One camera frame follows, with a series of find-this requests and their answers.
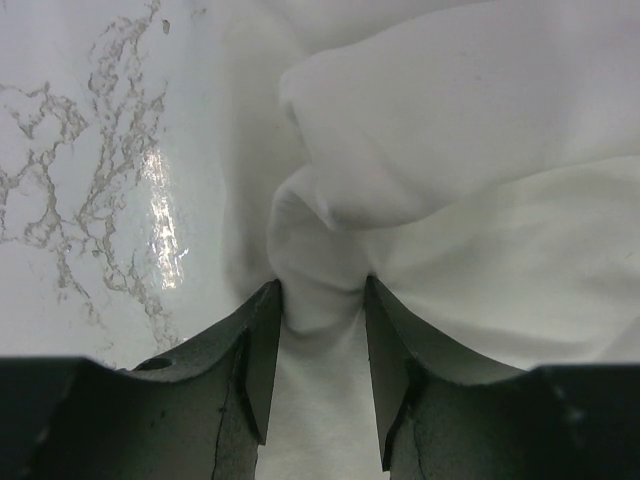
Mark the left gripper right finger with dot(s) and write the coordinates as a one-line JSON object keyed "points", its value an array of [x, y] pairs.
{"points": [[444, 411]]}

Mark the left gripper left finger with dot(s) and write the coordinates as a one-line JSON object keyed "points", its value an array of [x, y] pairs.
{"points": [[198, 411]]}

